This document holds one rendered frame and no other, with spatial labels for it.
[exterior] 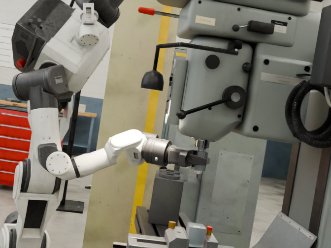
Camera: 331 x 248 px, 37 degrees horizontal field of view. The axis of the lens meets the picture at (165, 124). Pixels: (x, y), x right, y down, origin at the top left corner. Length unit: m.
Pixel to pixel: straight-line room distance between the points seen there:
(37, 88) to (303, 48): 0.85
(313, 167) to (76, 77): 0.86
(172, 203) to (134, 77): 1.46
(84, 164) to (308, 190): 0.74
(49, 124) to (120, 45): 1.74
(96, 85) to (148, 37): 7.30
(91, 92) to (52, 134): 8.96
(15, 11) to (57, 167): 9.33
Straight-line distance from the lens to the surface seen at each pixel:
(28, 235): 2.22
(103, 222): 3.40
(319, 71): 1.33
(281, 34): 1.54
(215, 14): 1.49
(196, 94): 1.49
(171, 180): 1.98
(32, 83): 1.65
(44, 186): 2.08
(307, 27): 1.59
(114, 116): 3.28
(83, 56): 1.74
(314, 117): 1.72
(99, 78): 10.56
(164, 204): 2.00
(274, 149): 11.30
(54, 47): 1.73
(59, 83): 1.66
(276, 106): 1.53
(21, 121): 6.15
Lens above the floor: 1.42
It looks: 3 degrees down
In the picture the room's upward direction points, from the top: 9 degrees clockwise
